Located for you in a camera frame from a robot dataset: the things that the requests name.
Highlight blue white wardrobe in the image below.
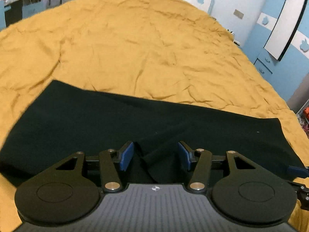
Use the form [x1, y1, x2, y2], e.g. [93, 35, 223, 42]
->
[243, 0, 308, 101]

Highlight blue nightstand drawers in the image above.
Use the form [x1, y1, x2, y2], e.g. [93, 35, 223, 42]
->
[254, 51, 277, 82]

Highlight black pants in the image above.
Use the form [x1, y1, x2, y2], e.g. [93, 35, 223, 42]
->
[1, 80, 303, 186]

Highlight mustard yellow bedspread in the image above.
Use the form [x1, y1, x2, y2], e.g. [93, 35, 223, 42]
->
[0, 0, 309, 232]

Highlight beige wall switch plate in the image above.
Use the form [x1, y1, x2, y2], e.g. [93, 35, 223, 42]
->
[233, 9, 244, 19]

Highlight cluttered desk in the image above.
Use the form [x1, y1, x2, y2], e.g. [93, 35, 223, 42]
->
[1, 0, 47, 28]

